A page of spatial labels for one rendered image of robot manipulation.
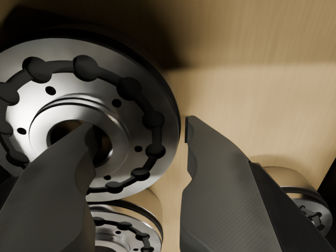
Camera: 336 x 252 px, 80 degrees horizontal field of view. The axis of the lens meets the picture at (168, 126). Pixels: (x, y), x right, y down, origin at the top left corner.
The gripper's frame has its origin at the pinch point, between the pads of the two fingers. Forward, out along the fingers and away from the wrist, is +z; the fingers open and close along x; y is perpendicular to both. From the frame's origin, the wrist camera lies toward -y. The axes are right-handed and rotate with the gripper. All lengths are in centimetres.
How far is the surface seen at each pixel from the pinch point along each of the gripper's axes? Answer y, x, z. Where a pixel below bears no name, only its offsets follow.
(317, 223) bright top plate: 10.4, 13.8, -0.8
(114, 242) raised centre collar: 9.4, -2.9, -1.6
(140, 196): 7.4, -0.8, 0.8
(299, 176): 6.7, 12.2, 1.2
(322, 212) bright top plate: 8.3, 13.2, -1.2
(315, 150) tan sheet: 4.7, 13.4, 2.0
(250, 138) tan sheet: 3.2, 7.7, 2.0
